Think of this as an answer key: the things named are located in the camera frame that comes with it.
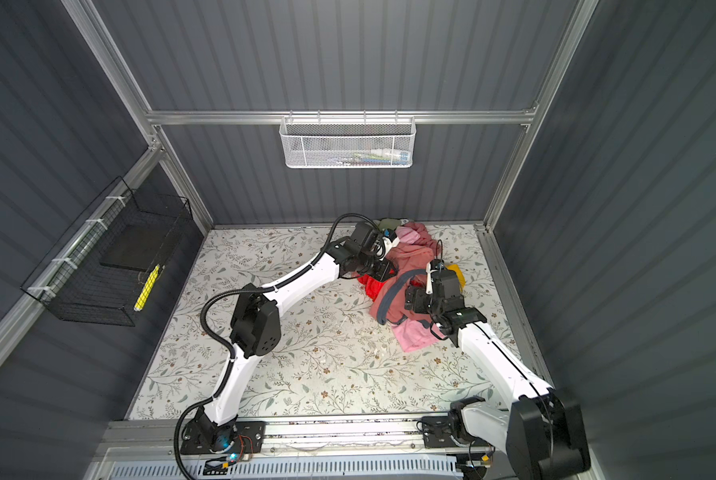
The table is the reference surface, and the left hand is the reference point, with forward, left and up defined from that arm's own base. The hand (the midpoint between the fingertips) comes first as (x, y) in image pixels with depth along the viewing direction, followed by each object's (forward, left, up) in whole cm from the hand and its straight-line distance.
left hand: (395, 269), depth 91 cm
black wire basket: (-8, +75, +15) cm, 76 cm away
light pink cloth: (-16, -4, -12) cm, 21 cm away
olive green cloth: (+28, -2, -8) cm, 29 cm away
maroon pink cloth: (+20, -11, -5) cm, 23 cm away
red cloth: (-3, +7, -4) cm, 9 cm away
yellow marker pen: (-13, +62, +13) cm, 65 cm away
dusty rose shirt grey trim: (-8, +2, -4) cm, 10 cm away
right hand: (-9, -7, -1) cm, 11 cm away
